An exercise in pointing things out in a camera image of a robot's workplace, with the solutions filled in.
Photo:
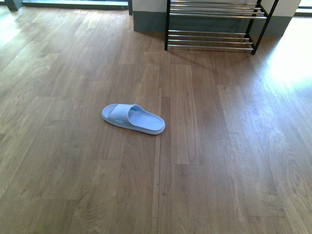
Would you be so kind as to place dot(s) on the light blue slipper far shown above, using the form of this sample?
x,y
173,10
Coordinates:
x,y
133,117

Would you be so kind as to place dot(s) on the black metal shoe rack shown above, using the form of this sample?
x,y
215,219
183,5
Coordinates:
x,y
221,25

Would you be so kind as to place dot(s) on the dark window frame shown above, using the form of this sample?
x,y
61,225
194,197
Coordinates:
x,y
15,5

